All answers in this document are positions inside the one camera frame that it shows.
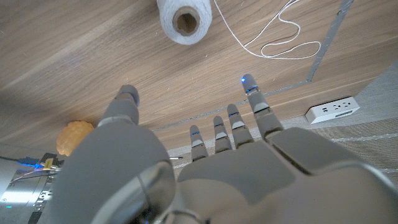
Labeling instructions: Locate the white string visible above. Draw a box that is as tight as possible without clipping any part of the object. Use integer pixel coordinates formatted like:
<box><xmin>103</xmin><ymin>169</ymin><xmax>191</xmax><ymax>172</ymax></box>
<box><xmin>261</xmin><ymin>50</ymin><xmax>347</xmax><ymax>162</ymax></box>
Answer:
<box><xmin>213</xmin><ymin>0</ymin><xmax>322</xmax><ymax>60</ymax></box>

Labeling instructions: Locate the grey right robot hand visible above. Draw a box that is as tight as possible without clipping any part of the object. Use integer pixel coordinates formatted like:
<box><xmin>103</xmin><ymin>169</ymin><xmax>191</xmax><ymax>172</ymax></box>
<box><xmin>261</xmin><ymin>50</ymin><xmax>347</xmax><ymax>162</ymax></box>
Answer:
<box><xmin>0</xmin><ymin>152</ymin><xmax>65</xmax><ymax>224</ymax></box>

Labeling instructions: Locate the white string spool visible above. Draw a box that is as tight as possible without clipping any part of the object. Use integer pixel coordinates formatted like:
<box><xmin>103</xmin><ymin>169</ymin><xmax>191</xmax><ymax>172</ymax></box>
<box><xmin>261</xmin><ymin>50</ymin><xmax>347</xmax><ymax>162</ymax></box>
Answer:
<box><xmin>156</xmin><ymin>0</ymin><xmax>213</xmax><ymax>46</ymax></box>

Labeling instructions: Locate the white power strip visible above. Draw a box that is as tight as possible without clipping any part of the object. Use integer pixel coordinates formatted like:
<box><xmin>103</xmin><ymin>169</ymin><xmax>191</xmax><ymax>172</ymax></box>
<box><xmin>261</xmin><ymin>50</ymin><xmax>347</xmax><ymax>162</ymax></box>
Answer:
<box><xmin>304</xmin><ymin>96</ymin><xmax>361</xmax><ymax>125</ymax></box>

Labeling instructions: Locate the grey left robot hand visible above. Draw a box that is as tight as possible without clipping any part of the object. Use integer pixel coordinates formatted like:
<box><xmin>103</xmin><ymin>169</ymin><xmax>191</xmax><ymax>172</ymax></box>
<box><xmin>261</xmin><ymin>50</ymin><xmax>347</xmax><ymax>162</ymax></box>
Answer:
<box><xmin>37</xmin><ymin>73</ymin><xmax>398</xmax><ymax>224</ymax></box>

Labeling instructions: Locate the yellow bumpy stress ball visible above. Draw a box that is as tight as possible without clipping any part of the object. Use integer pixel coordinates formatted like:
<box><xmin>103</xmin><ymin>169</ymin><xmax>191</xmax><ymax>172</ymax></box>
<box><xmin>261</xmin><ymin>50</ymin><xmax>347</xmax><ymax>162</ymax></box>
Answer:
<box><xmin>56</xmin><ymin>120</ymin><xmax>95</xmax><ymax>157</ymax></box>

